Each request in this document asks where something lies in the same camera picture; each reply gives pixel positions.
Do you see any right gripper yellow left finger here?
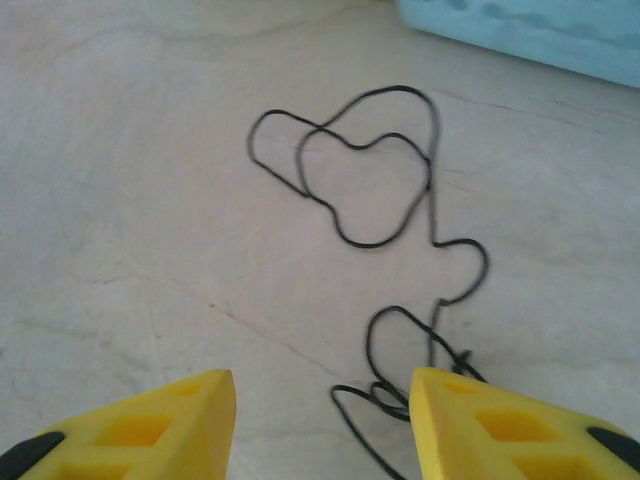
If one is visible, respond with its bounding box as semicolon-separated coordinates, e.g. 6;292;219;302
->
0;368;237;480

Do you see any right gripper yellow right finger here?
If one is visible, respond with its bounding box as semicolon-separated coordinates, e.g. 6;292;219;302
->
409;366;640;480

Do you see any thin black cable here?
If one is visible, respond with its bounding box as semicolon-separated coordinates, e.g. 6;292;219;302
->
247;85;491;480

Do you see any blue perforated plastic basket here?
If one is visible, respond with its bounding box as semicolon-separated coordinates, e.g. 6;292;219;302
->
397;0;640;90

